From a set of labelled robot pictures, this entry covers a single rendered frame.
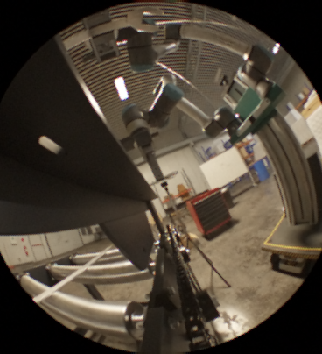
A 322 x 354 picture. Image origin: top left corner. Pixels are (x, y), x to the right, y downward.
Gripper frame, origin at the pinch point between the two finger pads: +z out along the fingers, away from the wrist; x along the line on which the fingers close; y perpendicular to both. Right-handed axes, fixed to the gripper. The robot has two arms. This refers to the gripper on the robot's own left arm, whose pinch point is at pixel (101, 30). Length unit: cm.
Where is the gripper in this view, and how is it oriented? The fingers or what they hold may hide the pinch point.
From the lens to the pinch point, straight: 19.3
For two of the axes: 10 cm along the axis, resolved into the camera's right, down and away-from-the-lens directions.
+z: 4.0, 8.8, -2.4
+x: -0.3, -2.5, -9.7
